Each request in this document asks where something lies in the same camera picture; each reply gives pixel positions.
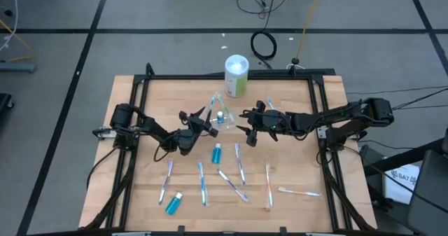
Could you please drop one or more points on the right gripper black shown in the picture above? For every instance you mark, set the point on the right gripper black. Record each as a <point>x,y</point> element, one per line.
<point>269,122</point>

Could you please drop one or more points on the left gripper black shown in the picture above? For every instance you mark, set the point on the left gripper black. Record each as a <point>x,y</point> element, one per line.
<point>197,127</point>

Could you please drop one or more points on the small blue mouthwash bottle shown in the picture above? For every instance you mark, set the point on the small blue mouthwash bottle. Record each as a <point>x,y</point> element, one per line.
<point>220,118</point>
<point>216,156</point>
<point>173,206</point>

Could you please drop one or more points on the green toothbrush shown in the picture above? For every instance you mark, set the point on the green toothbrush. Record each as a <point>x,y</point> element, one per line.
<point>224,104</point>

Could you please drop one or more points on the violet blue toothbrush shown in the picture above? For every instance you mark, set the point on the violet blue toothbrush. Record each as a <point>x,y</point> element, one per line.
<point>166,180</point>
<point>239,163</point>

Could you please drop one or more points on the dark purple toothbrush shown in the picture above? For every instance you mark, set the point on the dark purple toothbrush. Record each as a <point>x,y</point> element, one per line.
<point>231,184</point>

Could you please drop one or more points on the red orange toothbrush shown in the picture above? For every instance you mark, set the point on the red orange toothbrush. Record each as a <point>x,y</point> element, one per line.
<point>269,187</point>

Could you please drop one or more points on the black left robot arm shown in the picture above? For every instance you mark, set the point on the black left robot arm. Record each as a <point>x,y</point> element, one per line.
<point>122,117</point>

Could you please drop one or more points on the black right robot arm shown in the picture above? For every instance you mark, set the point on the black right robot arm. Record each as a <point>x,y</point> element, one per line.
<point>350,113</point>

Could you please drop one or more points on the clear acrylic organizer box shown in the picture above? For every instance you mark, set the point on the clear acrylic organizer box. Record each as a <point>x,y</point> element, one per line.
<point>229,124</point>

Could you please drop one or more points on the white green wipes canister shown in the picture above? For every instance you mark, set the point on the white green wipes canister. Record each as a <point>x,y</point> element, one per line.
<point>236,82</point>

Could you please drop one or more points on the small black stand knob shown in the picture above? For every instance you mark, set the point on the small black stand knob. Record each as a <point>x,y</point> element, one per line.
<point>295,60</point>

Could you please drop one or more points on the black floor stand bar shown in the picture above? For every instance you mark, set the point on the black floor stand bar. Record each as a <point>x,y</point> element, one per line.
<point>402,159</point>

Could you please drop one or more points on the white printed paper sheet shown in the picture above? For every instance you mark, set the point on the white printed paper sheet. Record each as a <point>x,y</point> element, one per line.
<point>399,190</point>

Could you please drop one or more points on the grey metal floor base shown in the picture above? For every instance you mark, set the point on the grey metal floor base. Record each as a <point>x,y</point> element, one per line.
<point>17,67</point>

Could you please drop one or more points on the black caster foot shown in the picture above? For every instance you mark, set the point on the black caster foot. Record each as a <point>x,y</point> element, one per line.
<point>4,102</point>

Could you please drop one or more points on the black metal table frame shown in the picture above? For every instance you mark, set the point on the black metal table frame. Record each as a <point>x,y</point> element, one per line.
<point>175,77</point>

